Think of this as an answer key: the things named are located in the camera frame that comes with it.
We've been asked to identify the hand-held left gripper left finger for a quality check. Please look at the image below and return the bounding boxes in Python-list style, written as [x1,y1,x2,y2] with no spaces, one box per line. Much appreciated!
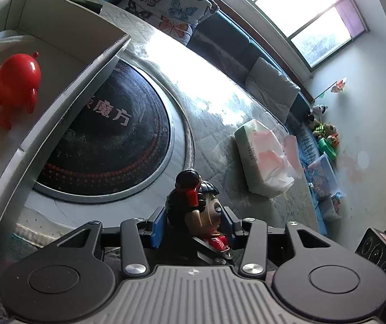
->
[58,207,167,276]

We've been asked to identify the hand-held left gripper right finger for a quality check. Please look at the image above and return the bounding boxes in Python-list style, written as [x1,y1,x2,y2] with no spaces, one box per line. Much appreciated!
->
[223,206,344,276]

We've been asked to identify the black red toy figure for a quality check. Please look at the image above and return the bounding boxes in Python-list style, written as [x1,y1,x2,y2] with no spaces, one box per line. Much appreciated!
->
[165,169,235,268]

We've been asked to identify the grey cardboard box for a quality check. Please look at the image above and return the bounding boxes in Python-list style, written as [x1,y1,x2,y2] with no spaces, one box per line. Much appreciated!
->
[0,0,132,277]

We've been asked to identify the green pink tissue pack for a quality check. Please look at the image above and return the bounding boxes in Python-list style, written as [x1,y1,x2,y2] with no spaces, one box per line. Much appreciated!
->
[234,119,304,198]

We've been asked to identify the black round heater panel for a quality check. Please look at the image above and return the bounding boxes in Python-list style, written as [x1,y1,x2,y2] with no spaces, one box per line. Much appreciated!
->
[32,59,194,205]

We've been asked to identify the clear printed plastic box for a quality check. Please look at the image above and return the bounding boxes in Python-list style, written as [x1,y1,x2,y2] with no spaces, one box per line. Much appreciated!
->
[306,152,337,197]

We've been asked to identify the grey quilted table cover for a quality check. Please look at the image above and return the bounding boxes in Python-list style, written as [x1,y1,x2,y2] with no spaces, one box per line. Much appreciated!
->
[11,0,318,271]

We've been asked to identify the green plastic toy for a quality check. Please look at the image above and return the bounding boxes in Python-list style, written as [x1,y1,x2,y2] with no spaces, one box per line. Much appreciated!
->
[318,137,340,158]

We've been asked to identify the pile of small plush toys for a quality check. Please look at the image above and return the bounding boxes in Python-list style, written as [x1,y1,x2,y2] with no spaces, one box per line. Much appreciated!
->
[310,120,338,140]

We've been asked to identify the black white plush toy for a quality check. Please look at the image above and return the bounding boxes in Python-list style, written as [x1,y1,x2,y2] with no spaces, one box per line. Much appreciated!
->
[311,103,329,118]

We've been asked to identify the grey sofa cushion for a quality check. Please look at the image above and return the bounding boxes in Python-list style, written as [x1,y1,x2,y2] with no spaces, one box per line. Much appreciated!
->
[245,57,301,123]

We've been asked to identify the small paper flag toy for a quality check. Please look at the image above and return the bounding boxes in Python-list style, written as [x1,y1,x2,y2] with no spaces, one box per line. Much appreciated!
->
[330,78,349,94]

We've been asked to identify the blue sofa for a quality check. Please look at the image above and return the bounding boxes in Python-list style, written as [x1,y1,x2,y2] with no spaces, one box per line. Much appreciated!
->
[71,0,336,237]

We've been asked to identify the butterfly print pillow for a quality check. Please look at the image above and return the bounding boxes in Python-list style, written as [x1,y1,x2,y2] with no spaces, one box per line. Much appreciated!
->
[117,0,219,46]

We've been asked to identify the window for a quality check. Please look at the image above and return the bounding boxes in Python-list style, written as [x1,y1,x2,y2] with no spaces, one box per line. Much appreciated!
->
[196,0,369,72]

